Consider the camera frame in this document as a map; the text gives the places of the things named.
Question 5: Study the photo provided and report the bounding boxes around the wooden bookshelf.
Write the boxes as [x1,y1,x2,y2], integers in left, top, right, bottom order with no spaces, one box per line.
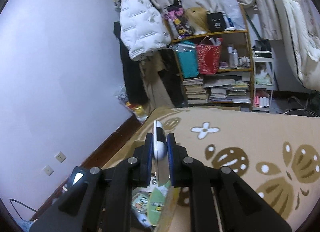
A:
[164,2,253,110]

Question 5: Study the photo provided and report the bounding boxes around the teal bag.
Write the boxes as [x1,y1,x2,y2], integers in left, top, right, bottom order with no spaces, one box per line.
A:
[175,41,199,78]

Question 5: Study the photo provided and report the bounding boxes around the wall socket lower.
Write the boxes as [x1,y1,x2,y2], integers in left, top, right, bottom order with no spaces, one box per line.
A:
[43,165,54,176]

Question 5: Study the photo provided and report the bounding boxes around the white trolley rack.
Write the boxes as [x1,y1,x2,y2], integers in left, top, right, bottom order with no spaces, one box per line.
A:
[252,51,275,113]

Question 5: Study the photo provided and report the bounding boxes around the cardboard box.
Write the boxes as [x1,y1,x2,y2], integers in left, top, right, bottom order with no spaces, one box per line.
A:
[100,140,182,232]

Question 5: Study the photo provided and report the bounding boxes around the white remote control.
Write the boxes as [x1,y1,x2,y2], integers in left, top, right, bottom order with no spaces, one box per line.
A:
[152,120,170,186]

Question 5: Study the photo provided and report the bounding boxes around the black box with 40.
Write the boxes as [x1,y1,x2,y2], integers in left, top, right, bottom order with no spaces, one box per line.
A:
[207,12,227,32]

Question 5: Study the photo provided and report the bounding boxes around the beige patterned blanket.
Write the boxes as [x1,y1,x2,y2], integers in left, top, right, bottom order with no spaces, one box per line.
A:
[106,107,319,231]

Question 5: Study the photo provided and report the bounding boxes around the snack bags on floor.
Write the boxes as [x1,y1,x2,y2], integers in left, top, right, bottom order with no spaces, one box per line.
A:
[115,86,148,124]

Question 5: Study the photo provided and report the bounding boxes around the green oval Pochacco remote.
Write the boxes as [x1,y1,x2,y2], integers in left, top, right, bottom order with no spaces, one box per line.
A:
[146,178,171,227]

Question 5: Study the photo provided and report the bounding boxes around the blonde wig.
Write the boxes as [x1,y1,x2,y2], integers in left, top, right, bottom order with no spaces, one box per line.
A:
[185,7,210,35]

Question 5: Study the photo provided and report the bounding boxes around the stack of books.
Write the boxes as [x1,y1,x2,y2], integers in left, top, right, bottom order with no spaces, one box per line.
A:
[182,74,251,105]

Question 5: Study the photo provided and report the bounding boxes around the red tote bag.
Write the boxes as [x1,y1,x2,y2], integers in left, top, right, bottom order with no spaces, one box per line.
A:
[196,36,222,75]

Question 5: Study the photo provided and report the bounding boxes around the cartoon earbud case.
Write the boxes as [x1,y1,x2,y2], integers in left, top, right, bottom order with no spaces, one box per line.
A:
[131,188,151,214]

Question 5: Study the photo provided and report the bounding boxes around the white puffer jacket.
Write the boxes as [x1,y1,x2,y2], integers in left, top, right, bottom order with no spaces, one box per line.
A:
[119,0,171,61]

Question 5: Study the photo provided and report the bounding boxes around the wall socket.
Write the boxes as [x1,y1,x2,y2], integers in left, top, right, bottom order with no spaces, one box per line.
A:
[43,165,54,176]
[55,151,67,163]

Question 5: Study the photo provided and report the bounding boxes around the wall socket upper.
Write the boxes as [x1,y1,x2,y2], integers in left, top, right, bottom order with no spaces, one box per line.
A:
[55,151,67,163]

